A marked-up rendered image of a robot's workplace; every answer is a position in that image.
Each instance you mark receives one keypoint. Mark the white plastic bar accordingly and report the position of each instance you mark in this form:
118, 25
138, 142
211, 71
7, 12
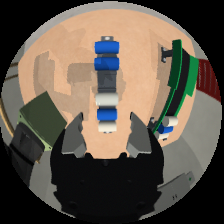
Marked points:
161, 136
107, 126
170, 121
104, 99

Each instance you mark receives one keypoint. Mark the blue plastic bar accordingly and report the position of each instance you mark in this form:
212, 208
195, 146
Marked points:
107, 114
162, 129
105, 47
106, 63

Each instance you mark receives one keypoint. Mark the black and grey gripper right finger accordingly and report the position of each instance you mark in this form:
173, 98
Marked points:
143, 144

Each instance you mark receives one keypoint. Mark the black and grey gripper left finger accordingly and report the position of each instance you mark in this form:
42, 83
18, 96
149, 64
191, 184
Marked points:
69, 145

